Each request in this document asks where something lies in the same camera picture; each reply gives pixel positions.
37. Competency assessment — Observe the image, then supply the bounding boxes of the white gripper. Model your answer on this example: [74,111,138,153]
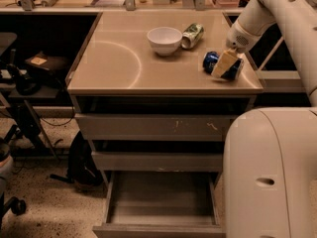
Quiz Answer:
[211,20,261,78]

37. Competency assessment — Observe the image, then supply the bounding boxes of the blue pepsi can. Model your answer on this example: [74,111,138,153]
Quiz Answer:
[202,52,244,81]

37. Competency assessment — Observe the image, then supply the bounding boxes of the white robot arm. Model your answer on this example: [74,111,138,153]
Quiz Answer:
[212,0,317,238]

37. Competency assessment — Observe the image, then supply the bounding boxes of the green soda can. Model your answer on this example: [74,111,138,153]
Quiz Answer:
[181,23,204,50]

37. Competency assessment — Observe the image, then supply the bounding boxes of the grey drawer cabinet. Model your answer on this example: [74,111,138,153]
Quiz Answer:
[64,10,266,238]

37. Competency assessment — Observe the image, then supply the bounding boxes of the top drawer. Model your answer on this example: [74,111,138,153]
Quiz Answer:
[75,114,235,142]

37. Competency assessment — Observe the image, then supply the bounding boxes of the middle drawer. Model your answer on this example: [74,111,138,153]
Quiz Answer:
[92,152,223,172]

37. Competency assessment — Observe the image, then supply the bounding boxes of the open bottom drawer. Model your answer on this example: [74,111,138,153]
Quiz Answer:
[93,172,226,238]

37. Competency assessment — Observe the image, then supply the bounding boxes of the white stick with cork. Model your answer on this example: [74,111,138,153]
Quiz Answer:
[258,37,284,71]

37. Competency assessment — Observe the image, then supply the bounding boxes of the white bowl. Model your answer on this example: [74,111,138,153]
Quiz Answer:
[147,27,182,57]

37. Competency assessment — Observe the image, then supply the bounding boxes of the black box with label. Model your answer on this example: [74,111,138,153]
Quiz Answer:
[25,52,70,79]

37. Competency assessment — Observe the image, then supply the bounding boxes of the black backpack on floor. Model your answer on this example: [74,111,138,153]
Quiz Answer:
[50,132,103,189]

